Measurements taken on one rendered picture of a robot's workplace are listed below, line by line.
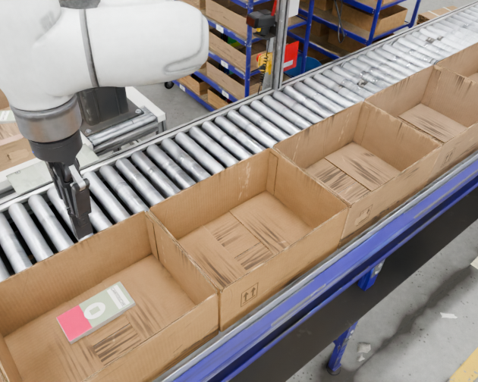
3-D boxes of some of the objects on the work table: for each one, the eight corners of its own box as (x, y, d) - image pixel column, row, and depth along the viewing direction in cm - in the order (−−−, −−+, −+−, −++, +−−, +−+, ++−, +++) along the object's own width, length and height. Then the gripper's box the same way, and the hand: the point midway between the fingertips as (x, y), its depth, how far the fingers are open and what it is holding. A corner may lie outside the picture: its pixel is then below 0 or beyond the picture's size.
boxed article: (39, 122, 177) (38, 119, 176) (-3, 124, 175) (-5, 121, 174) (42, 111, 183) (41, 108, 181) (1, 114, 181) (0, 111, 180)
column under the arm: (58, 108, 186) (35, 32, 163) (114, 87, 198) (99, 14, 175) (86, 137, 172) (64, 59, 149) (144, 114, 184) (133, 38, 161)
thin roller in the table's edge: (152, 117, 185) (152, 114, 184) (91, 143, 172) (89, 139, 171) (150, 115, 187) (149, 111, 185) (89, 141, 173) (87, 136, 172)
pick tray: (36, 98, 190) (29, 77, 183) (74, 142, 169) (68, 121, 162) (-34, 121, 177) (-44, 100, 170) (-2, 173, 156) (-13, 151, 149)
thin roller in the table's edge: (155, 120, 184) (155, 117, 183) (94, 146, 171) (92, 142, 170) (153, 118, 185) (152, 114, 184) (92, 144, 172) (90, 139, 171)
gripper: (96, 138, 65) (120, 244, 81) (55, 101, 72) (85, 206, 88) (48, 158, 61) (82, 265, 77) (9, 118, 68) (48, 223, 84)
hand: (80, 220), depth 80 cm, fingers closed
